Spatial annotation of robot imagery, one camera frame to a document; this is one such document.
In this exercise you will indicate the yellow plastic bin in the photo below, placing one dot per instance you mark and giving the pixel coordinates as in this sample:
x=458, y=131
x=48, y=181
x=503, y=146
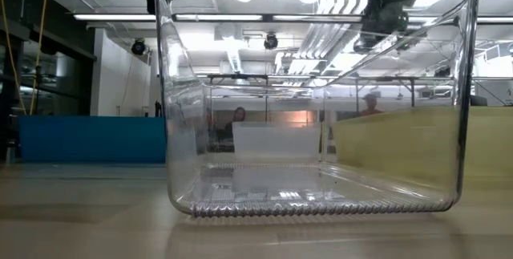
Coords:
x=493, y=146

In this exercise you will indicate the long ceiling light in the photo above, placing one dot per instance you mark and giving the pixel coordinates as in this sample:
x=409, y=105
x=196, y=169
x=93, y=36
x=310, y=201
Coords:
x=116, y=17

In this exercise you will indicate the person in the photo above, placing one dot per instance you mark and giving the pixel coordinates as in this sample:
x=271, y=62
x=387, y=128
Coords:
x=239, y=114
x=370, y=104

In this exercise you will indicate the teal plastic bin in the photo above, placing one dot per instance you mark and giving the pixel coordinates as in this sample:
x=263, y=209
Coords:
x=92, y=138

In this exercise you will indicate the frosted white plastic bin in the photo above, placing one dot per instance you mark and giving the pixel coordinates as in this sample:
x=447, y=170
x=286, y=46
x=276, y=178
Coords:
x=276, y=142

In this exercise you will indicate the clear transparent container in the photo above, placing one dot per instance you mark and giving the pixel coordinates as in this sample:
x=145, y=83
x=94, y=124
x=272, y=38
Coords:
x=280, y=195

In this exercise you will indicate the black ceiling camera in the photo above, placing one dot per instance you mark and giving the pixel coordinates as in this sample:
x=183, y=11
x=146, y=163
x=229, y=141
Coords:
x=138, y=46
x=270, y=41

